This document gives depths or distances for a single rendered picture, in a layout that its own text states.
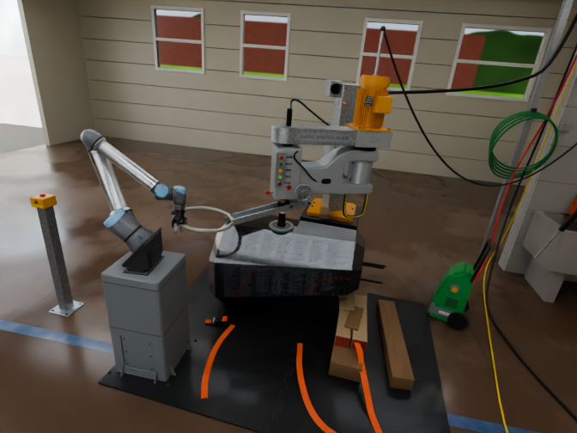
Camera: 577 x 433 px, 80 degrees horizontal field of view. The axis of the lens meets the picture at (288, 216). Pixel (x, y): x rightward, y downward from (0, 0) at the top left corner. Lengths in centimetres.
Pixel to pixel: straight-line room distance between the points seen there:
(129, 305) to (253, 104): 733
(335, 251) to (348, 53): 656
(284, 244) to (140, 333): 125
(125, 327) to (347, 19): 779
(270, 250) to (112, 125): 877
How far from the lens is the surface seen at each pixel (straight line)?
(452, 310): 370
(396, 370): 293
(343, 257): 286
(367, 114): 285
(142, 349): 275
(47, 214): 332
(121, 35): 1069
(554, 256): 448
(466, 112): 923
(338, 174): 286
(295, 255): 285
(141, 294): 244
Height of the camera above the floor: 213
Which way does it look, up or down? 23 degrees down
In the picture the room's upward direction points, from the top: 5 degrees clockwise
